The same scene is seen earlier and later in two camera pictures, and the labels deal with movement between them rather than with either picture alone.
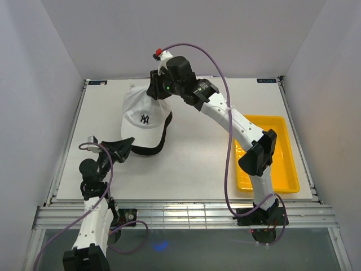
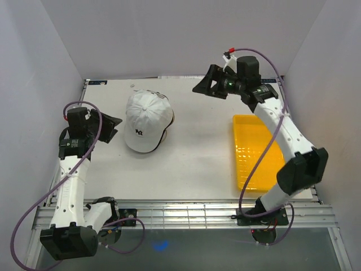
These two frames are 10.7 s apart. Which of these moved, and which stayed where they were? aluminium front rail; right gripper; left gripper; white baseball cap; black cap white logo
Moved: black cap white logo; right gripper; left gripper
Stayed: white baseball cap; aluminium front rail
